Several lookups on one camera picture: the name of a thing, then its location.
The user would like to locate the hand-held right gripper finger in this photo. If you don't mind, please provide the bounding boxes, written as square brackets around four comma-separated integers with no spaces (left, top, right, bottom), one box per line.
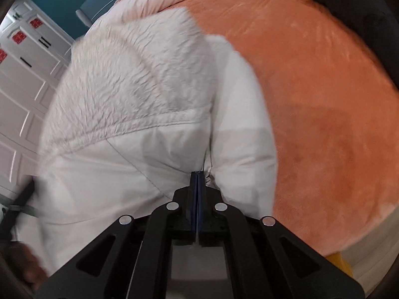
[198,171,365,299]
[34,171,198,299]

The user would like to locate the white crinkled jacket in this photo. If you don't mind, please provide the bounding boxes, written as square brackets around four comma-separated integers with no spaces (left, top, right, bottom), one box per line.
[11,6,279,275]

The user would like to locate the person's left hand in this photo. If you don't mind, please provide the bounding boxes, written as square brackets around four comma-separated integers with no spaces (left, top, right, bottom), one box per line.
[6,241,49,287]

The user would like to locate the white panelled wardrobe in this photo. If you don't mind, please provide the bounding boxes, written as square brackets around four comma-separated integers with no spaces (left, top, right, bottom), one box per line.
[0,0,74,194]

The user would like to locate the orange velvet bed blanket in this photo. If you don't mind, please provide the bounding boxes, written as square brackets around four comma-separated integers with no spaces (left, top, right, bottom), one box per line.
[162,0,399,257]

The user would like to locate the yellow cloth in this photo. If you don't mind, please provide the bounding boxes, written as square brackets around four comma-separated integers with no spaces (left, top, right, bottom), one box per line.
[327,251,355,278]

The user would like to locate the blue padded headboard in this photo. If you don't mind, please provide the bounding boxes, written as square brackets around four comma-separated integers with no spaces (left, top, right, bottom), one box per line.
[76,0,125,28]

